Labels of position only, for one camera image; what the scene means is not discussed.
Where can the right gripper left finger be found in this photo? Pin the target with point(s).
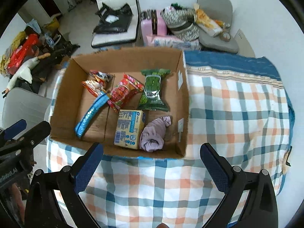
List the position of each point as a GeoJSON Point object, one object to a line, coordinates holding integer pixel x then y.
{"type": "Point", "coordinates": [74, 179]}

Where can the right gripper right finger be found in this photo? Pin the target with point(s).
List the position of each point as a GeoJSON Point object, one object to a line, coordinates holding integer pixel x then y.
{"type": "Point", "coordinates": [230, 180]}

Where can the blue long snack packet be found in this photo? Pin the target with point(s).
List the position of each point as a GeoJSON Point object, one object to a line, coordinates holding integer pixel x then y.
{"type": "Point", "coordinates": [98, 103]}

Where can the cream blue tissue pack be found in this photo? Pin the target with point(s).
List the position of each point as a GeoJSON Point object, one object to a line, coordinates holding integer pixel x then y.
{"type": "Point", "coordinates": [130, 125]}

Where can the lilac cloth bundle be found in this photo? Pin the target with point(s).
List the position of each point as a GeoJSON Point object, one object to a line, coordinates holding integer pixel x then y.
{"type": "Point", "coordinates": [152, 136]}

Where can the grey chair left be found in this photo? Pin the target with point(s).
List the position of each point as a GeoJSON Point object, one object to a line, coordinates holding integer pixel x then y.
{"type": "Point", "coordinates": [22, 104]}

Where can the grey chair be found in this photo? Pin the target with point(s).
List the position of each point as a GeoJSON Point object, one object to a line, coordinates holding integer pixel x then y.
{"type": "Point", "coordinates": [22, 104]}
{"type": "Point", "coordinates": [221, 12]}

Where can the white goose plush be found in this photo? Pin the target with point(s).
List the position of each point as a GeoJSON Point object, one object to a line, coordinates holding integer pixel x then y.
{"type": "Point", "coordinates": [24, 72]}

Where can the plaid checked blanket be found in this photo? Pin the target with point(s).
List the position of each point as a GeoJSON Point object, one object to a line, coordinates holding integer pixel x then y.
{"type": "Point", "coordinates": [237, 104]}

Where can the red plastic bag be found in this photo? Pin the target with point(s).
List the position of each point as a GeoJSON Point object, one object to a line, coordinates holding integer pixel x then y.
{"type": "Point", "coordinates": [20, 53]}

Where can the large cardboard box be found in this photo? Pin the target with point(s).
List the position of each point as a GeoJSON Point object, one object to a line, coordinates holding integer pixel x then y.
{"type": "Point", "coordinates": [74, 100]}

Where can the orange white snack packet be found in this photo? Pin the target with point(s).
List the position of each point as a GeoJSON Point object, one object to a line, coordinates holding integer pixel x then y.
{"type": "Point", "coordinates": [97, 82]}

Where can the yellow cloth pile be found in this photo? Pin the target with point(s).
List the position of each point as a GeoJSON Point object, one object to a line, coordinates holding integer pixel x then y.
{"type": "Point", "coordinates": [5, 59]}

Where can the red snack packet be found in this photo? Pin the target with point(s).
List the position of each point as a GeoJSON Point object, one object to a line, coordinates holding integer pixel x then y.
{"type": "Point", "coordinates": [124, 91]}

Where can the green snack packet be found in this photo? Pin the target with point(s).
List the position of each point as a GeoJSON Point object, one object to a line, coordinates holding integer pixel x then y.
{"type": "Point", "coordinates": [154, 90]}

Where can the black plastic bag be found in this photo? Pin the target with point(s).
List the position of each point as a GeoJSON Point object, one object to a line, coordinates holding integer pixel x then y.
{"type": "Point", "coordinates": [113, 21]}

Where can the orange white package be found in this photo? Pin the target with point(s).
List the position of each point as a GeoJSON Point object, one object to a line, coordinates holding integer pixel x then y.
{"type": "Point", "coordinates": [203, 21]}

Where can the floral pink pillow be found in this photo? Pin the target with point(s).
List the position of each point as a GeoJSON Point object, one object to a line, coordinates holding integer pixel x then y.
{"type": "Point", "coordinates": [171, 42]}

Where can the black white patterned bag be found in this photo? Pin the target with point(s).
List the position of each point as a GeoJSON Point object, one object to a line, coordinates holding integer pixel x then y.
{"type": "Point", "coordinates": [181, 23]}

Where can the grey chair right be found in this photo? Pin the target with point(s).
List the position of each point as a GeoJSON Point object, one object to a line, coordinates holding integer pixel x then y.
{"type": "Point", "coordinates": [221, 12]}

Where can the white cushioned chair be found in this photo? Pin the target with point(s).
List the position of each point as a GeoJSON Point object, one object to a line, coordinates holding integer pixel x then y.
{"type": "Point", "coordinates": [129, 37]}

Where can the pink suitcase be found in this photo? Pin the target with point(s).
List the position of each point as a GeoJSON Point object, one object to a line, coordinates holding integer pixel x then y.
{"type": "Point", "coordinates": [152, 23]}

